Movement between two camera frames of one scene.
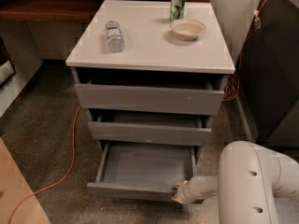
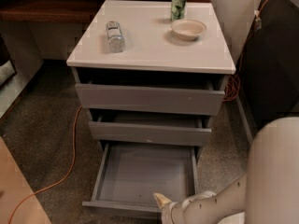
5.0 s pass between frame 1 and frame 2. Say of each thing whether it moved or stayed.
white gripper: moved
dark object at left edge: stayed
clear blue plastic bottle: stayed
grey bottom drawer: moved
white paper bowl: stayed
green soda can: stayed
